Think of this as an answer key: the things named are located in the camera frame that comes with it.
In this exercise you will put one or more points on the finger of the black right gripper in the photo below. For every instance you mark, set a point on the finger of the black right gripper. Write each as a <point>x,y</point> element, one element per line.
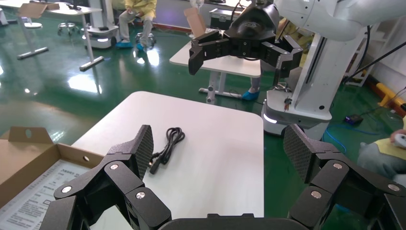
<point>206,47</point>
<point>285,54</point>

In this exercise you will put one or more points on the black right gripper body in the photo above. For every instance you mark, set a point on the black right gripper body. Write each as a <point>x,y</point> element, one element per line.
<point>253,28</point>

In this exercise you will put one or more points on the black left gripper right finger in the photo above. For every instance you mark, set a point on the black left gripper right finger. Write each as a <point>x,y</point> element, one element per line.
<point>336,177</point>

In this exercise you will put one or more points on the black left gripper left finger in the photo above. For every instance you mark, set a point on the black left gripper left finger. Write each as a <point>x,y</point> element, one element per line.
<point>127,177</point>

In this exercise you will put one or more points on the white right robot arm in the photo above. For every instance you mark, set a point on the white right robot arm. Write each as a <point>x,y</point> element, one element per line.
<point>333,16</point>

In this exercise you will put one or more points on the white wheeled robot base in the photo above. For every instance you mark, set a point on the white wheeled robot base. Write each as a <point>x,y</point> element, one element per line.
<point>101,31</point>

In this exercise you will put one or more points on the brown cardboard box flap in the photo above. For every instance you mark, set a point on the brown cardboard box flap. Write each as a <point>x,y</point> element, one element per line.
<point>195,22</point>

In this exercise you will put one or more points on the open brown cardboard box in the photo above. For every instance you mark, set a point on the open brown cardboard box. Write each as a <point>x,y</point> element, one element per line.
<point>22,158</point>

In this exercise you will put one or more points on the small white table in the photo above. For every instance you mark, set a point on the small white table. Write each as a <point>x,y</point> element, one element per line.
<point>228,65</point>

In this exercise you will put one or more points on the black equipment case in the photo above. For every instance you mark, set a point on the black equipment case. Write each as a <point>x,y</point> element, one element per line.
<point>220,20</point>

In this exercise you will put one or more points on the white robot column and base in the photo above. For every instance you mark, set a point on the white robot column and base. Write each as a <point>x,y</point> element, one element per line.
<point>314,82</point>

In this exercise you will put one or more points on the metal wheeled stool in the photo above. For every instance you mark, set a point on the metal wheeled stool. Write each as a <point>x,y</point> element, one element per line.
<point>146,38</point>
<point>67,25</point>

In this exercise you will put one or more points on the small black floor device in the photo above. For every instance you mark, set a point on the small black floor device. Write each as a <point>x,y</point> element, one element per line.
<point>353,119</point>

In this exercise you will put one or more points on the white handheld controller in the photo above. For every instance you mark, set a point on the white handheld controller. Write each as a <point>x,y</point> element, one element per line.
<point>401,139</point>

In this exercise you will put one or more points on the white metal rack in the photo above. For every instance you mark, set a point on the white metal rack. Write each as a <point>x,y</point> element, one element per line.
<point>355,83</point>

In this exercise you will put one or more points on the white printed instruction sheet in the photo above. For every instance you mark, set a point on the white printed instruction sheet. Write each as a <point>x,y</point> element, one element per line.
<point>35,196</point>

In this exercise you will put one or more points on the yellow floor barrier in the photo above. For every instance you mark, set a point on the yellow floor barrier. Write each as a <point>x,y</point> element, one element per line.
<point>385,92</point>

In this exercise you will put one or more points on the long white table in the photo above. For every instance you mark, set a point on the long white table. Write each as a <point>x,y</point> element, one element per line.
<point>69,11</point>

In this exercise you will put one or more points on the flat brown cardboard piece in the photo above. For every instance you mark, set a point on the flat brown cardboard piece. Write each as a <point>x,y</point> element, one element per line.
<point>31,9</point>

